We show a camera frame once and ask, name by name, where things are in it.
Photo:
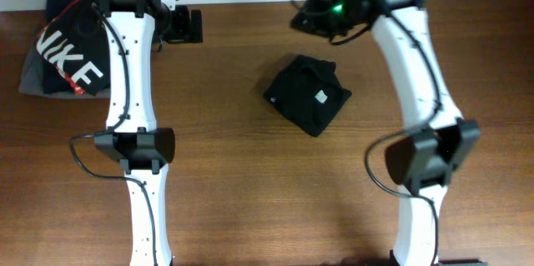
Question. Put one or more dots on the black t-shirt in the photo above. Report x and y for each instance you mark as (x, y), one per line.
(308, 93)

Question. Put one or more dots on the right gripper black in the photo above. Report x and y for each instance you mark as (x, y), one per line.
(314, 22)

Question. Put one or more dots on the navy folded shirt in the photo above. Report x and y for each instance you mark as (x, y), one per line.
(52, 81)

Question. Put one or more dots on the black Nike folded shirt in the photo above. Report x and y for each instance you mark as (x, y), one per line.
(81, 17)

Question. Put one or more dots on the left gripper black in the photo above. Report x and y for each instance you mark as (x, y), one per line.
(183, 33)

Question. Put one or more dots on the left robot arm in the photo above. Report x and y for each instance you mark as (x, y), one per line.
(132, 137)

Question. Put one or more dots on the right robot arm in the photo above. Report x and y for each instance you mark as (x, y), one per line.
(435, 138)

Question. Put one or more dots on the grey folded shirt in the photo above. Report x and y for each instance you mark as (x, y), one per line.
(29, 80)

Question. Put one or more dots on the red folded shirt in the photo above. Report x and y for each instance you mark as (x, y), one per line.
(74, 86)

